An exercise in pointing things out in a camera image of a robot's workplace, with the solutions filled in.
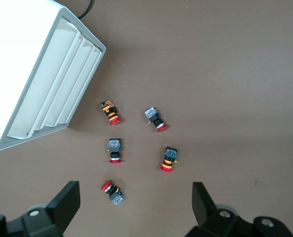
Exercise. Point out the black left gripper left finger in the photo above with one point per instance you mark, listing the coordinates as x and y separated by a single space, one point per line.
62 205

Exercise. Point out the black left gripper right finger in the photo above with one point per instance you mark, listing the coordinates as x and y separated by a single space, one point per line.
205 209

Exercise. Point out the red button blue body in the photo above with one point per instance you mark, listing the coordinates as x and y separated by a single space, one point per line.
154 117
114 148
114 195

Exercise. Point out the red button orange body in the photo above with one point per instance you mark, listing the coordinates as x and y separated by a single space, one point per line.
110 113

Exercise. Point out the brown paper table cover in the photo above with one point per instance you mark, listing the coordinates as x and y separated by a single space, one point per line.
210 74

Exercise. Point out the white stepped storage bin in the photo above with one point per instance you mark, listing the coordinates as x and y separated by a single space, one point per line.
12 74

